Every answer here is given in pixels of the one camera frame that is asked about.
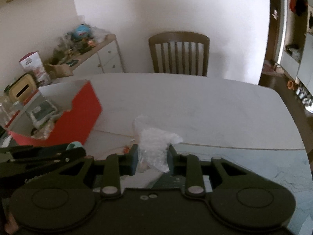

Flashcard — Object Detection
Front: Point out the printed carton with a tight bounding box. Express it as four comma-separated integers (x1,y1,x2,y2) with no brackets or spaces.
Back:
19,51,51,87

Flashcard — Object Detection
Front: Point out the beige tissue box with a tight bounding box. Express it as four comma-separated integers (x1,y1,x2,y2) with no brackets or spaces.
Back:
3,73,39,104

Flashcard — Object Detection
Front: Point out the white paper sheet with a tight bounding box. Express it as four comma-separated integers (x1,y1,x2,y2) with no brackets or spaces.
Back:
119,168,162,189

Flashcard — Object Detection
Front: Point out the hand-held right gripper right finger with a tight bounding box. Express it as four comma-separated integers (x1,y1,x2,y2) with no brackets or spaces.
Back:
167,144,249,198

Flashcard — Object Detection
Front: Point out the wooden slat-back chair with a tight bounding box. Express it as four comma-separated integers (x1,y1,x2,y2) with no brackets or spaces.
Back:
148,31,210,77

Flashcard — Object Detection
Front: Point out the row of light shoes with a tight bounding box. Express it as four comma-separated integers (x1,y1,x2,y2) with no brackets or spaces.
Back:
295,84,313,113

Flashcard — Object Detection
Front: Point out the clear plastic bag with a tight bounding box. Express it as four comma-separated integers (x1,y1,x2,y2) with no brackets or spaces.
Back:
133,115,184,173

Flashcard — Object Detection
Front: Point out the red hat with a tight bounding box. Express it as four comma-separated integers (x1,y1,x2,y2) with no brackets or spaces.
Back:
290,0,309,15

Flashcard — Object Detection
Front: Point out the blue globe toy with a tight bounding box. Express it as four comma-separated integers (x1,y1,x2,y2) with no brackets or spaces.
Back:
71,24,92,41

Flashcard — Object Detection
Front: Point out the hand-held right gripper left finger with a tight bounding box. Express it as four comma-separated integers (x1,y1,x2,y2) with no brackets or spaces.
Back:
58,144,140,198

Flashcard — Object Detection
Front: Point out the red cardboard box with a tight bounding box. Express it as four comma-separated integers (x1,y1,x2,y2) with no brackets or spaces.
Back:
5,79,102,148

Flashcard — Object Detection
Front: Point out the white packet with green label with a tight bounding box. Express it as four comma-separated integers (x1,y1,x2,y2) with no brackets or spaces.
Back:
29,100,62,129

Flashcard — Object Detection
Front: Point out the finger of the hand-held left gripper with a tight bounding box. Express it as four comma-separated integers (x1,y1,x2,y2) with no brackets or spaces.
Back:
0,141,87,167

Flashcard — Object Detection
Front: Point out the white wardrobe cabinet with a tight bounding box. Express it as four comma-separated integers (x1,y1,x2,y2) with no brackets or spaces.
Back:
279,0,313,114

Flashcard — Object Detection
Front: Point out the brown wooden door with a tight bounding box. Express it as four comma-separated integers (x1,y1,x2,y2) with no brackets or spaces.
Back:
259,0,287,87

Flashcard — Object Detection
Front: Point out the white sideboard cabinet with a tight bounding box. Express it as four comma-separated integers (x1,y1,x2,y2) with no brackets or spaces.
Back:
46,34,126,79

